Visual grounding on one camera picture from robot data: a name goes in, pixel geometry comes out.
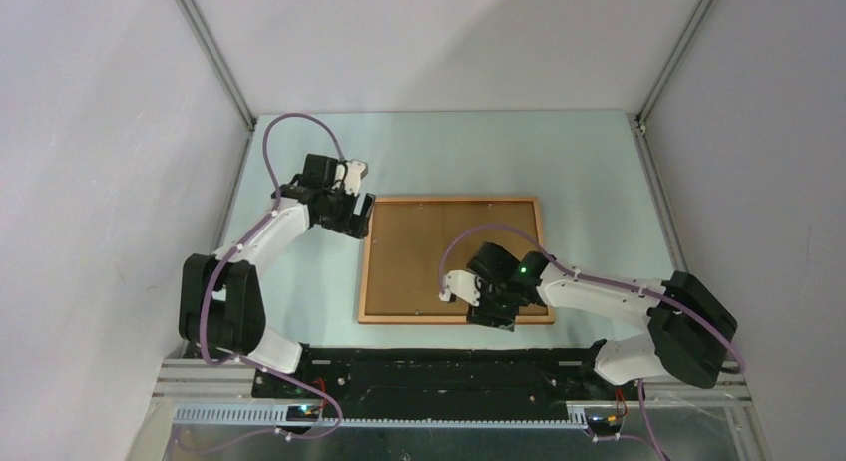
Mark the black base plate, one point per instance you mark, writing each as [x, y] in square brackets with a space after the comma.
[453, 385]

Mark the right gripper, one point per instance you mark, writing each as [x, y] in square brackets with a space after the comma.
[485, 315]

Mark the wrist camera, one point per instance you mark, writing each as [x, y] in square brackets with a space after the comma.
[349, 176]
[460, 284]

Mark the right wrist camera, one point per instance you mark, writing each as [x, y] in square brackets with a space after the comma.
[460, 284]

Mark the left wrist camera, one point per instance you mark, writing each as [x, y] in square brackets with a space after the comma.
[349, 176]

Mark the aluminium corner post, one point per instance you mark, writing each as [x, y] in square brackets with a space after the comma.
[673, 61]
[202, 31]

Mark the right aluminium corner post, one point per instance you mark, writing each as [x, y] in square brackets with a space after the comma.
[673, 61]

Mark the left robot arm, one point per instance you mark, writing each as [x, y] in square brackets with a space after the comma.
[221, 305]

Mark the grey slotted cable duct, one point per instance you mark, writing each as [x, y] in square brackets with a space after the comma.
[293, 415]

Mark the wooden picture frame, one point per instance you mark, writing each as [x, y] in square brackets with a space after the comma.
[396, 320]

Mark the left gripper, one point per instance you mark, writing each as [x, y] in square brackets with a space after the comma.
[352, 224]

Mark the left aluminium corner post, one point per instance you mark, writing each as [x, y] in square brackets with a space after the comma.
[202, 31]

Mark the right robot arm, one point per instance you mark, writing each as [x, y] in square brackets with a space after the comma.
[684, 331]

